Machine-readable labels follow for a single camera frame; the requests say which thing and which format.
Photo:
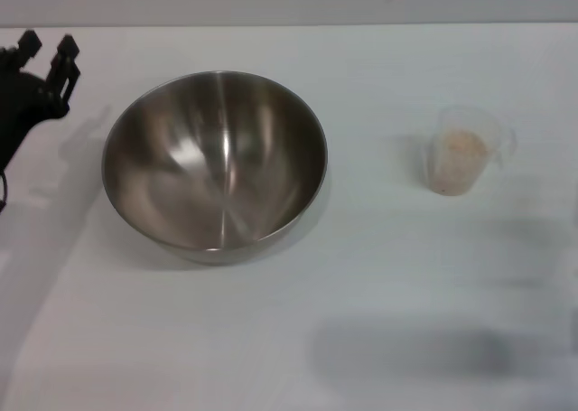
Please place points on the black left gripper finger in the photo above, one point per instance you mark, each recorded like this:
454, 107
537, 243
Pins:
65, 72
29, 45

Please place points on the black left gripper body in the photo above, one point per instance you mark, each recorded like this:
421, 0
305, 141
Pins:
22, 108

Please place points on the stainless steel mixing bowl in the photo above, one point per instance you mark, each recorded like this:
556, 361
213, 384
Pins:
217, 158

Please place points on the clear plastic measuring cup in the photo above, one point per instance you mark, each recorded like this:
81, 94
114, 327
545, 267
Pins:
456, 115

